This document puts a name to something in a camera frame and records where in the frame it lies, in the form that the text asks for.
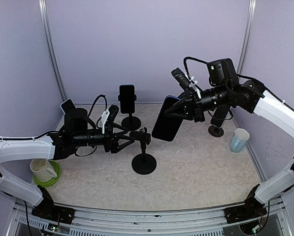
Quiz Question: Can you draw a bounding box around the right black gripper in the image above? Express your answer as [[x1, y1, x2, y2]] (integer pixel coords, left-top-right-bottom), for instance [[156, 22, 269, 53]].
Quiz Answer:
[[164, 82, 231, 122]]

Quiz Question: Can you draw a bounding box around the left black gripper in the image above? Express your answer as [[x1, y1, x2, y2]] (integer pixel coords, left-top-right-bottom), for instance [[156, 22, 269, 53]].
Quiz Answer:
[[73, 122, 134, 153]]

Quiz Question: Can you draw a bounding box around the black pole phone stand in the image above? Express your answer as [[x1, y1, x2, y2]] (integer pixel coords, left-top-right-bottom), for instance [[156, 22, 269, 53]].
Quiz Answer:
[[130, 127, 157, 175], [118, 93, 142, 131]]

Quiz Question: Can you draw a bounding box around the black smartphone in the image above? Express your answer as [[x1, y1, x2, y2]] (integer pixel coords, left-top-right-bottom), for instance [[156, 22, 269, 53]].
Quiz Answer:
[[60, 98, 76, 115], [119, 85, 136, 114], [210, 106, 229, 128], [151, 95, 183, 142]]

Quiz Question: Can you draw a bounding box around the folding plate phone stand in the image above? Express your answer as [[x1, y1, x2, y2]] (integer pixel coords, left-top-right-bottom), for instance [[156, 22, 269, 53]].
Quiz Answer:
[[208, 125, 224, 138]]

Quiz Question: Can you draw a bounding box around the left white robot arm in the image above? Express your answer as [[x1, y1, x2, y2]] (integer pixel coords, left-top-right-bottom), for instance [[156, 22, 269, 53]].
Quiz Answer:
[[0, 99, 135, 219]]

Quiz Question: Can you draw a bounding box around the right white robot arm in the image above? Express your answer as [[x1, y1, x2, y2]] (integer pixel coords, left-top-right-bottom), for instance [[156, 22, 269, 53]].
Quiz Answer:
[[164, 58, 294, 218]]

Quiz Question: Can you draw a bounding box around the green saucer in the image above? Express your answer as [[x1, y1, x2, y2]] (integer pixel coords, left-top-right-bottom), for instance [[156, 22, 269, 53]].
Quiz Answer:
[[33, 160, 61, 187]]

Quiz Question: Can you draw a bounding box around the light blue mug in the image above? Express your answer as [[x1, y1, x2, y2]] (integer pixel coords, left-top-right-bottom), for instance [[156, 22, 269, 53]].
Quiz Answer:
[[230, 128, 250, 153]]

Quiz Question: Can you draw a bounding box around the cream ribbed mug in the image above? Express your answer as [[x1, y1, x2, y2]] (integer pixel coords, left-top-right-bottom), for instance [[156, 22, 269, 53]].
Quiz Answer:
[[30, 159, 57, 182]]

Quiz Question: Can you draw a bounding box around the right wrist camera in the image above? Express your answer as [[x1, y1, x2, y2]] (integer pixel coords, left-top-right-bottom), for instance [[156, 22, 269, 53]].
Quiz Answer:
[[171, 68, 201, 99]]

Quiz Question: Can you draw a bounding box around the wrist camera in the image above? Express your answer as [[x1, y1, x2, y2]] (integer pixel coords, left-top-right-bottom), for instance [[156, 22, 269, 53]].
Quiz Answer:
[[98, 105, 119, 134], [171, 68, 201, 99]]

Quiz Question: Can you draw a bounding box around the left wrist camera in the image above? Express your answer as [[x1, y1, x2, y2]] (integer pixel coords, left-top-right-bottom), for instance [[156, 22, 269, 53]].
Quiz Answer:
[[98, 105, 119, 134]]

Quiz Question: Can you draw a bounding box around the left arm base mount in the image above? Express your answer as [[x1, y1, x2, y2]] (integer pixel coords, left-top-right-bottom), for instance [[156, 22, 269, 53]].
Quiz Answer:
[[32, 185, 75, 225]]

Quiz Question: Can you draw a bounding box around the front aluminium rail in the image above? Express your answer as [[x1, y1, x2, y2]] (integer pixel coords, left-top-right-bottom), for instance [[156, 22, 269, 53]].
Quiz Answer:
[[2, 197, 294, 236]]

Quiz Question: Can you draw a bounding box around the right aluminium frame post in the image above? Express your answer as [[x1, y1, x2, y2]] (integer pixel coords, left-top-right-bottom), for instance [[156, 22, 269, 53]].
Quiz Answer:
[[237, 0, 257, 74]]

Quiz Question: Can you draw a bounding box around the aluminium frame post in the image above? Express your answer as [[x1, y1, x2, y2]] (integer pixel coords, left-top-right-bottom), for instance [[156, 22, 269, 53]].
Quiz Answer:
[[38, 0, 67, 101], [237, 0, 257, 74]]

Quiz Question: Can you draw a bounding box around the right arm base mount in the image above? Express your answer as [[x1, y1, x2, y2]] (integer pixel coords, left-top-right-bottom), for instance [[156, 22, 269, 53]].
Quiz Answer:
[[224, 184, 267, 224]]

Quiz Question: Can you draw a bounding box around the left aluminium frame post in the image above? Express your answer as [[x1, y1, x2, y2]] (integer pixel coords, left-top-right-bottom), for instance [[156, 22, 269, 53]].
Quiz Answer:
[[38, 0, 67, 101]]

